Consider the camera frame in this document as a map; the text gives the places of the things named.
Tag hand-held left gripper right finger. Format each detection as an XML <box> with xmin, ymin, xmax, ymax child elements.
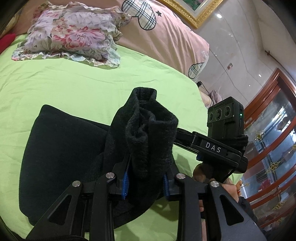
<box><xmin>162</xmin><ymin>166</ymin><xmax>267</xmax><ymax>241</ymax></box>

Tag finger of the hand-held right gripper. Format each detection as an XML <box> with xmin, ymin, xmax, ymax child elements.
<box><xmin>174</xmin><ymin>128</ymin><xmax>197</xmax><ymax>154</ymax></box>

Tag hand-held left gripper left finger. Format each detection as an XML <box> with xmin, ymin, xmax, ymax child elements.
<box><xmin>25</xmin><ymin>159</ymin><xmax>130</xmax><ymax>241</ymax></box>

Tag black pants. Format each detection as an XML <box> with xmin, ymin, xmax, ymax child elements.
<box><xmin>19</xmin><ymin>87</ymin><xmax>179</xmax><ymax>233</ymax></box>

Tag person's right hand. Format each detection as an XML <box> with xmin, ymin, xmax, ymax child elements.
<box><xmin>193</xmin><ymin>163</ymin><xmax>242</xmax><ymax>202</ymax></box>

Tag wooden glass door cabinet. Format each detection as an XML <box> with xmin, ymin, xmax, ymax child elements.
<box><xmin>240</xmin><ymin>68</ymin><xmax>296</xmax><ymax>233</ymax></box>

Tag pink striped cloth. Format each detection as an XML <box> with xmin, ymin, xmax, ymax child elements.
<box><xmin>208</xmin><ymin>90</ymin><xmax>223</xmax><ymax>105</ymax></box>

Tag pink quilt with plaid hearts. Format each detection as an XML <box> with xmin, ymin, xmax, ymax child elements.
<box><xmin>7</xmin><ymin>0</ymin><xmax>210</xmax><ymax>85</ymax></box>

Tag green bed sheet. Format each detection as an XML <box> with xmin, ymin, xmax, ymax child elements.
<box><xmin>0</xmin><ymin>32</ymin><xmax>243</xmax><ymax>241</ymax></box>

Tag gold framed landscape painting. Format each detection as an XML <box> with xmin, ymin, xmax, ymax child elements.
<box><xmin>159</xmin><ymin>0</ymin><xmax>226</xmax><ymax>29</ymax></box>

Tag floral ruffled pillow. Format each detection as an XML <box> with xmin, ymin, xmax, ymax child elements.
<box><xmin>11</xmin><ymin>1</ymin><xmax>132</xmax><ymax>69</ymax></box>

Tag red cushion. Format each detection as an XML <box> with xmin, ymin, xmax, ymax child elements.
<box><xmin>0</xmin><ymin>32</ymin><xmax>16</xmax><ymax>52</ymax></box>

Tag thin charger cable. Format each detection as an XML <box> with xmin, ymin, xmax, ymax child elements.
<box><xmin>199</xmin><ymin>82</ymin><xmax>213</xmax><ymax>102</ymax></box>

